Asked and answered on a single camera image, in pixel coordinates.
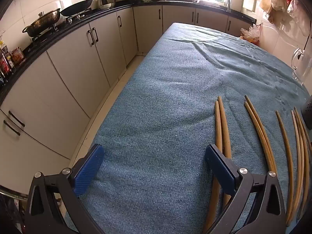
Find steel wok with lid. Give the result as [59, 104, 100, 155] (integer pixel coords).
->
[22, 8, 61, 37]

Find black frying pan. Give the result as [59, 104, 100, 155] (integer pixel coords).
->
[60, 0, 104, 17]

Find white plastic bag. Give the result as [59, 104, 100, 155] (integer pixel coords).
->
[241, 26, 262, 41]

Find bunch of wooden chopsticks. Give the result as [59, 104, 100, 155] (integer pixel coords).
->
[202, 96, 312, 234]

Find group of condiment jars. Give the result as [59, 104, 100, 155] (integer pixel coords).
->
[0, 41, 26, 81]

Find beige lower kitchen cabinets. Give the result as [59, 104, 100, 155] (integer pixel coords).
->
[0, 5, 256, 195]

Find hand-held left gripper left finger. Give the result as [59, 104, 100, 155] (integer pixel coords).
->
[24, 143, 108, 234]

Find blue tablecloth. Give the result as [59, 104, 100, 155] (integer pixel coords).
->
[65, 22, 312, 234]

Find black kitchen countertop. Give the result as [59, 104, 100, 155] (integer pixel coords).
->
[0, 0, 257, 103]

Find clear hanging plastic bags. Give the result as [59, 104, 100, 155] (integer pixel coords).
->
[270, 0, 312, 36]

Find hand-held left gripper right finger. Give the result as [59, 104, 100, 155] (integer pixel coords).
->
[204, 144, 286, 234]

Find black gas stove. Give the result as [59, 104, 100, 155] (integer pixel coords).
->
[29, 7, 93, 44]

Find beige hanging bags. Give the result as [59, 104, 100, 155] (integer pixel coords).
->
[260, 0, 281, 22]

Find glass mug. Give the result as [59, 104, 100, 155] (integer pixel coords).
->
[291, 47, 312, 86]

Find dark grey chopstick holder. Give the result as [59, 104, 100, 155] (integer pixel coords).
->
[303, 99, 312, 127]

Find red trash bin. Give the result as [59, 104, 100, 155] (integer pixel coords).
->
[244, 35, 260, 45]

